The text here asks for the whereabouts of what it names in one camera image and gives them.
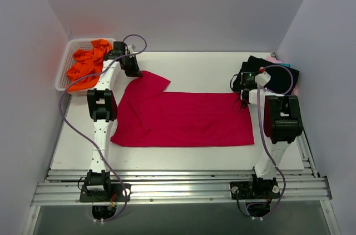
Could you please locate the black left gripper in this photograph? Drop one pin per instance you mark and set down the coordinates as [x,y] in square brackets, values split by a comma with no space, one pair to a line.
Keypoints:
[130,65]

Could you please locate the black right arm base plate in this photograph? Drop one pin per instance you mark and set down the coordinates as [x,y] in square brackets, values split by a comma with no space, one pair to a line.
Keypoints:
[254,190]

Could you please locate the folded black t-shirt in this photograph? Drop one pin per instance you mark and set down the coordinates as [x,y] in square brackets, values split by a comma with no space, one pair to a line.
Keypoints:
[253,64]

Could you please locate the crumpled orange t-shirt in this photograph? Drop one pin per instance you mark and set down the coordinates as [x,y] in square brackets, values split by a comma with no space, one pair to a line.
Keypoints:
[88,62]

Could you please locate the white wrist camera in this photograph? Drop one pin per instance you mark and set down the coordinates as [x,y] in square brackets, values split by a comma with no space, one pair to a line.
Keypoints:
[131,48]
[262,78]

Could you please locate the aluminium rail frame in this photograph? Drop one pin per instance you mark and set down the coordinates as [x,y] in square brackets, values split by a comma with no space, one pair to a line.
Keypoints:
[180,175]

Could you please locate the white plastic basket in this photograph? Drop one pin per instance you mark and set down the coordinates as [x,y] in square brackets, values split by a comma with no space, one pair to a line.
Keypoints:
[68,60]

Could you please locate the folded teal t-shirt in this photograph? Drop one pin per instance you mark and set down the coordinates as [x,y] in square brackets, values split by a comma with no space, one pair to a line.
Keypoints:
[284,65]

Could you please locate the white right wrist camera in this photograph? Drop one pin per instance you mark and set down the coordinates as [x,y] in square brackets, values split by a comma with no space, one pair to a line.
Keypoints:
[262,78]

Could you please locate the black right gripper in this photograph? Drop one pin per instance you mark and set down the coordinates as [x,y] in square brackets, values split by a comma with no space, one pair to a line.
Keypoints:
[240,90]

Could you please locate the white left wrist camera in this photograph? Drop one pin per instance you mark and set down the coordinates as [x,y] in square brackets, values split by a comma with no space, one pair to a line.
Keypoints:
[131,48]

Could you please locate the crimson red t-shirt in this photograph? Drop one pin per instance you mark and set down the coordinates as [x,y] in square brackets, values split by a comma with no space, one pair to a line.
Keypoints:
[150,116]

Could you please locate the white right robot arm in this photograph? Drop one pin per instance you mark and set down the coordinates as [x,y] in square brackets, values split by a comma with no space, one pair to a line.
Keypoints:
[279,121]

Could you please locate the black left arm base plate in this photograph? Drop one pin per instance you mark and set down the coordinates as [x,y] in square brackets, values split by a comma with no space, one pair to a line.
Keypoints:
[115,193]

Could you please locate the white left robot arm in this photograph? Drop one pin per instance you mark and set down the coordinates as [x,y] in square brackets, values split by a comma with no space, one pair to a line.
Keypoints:
[103,111]

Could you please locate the folded pink t-shirt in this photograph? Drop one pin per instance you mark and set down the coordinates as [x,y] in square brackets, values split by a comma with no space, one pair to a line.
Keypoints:
[295,92]

